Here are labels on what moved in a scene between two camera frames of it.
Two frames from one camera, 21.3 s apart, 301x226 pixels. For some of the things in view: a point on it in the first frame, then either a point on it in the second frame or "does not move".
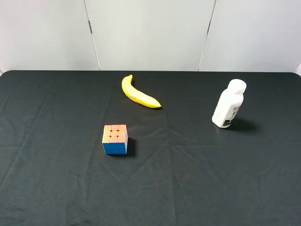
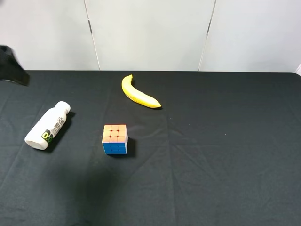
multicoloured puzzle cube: (115, 139) does not move
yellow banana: (132, 92) does not move
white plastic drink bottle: (229, 104) → (48, 126)
